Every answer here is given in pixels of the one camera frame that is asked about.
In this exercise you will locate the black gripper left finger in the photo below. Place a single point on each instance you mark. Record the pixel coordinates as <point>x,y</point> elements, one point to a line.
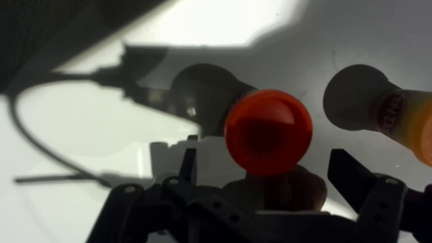
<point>149,211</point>

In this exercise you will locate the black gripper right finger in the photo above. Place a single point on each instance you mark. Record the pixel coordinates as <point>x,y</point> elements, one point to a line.
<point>378,211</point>

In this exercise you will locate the yellow lid dough tub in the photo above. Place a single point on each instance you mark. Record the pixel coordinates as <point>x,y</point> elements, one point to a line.
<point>412,123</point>

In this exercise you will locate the orange lid dough tub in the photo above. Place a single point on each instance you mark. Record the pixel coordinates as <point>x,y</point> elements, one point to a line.
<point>269,130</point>

